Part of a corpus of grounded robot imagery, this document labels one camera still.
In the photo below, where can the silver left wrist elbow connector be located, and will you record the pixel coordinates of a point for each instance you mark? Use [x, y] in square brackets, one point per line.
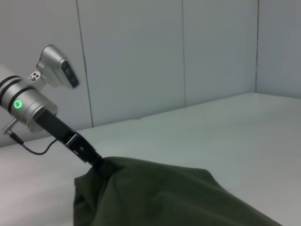
[9, 127]

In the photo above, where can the dark green FREE T-shirt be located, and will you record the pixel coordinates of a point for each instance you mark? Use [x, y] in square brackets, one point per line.
[152, 195]

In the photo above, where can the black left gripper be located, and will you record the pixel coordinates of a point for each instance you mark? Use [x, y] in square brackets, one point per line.
[56, 128]

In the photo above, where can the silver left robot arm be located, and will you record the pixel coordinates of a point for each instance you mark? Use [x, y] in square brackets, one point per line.
[21, 103]

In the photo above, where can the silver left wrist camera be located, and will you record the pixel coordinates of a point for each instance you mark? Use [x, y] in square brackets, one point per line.
[58, 68]

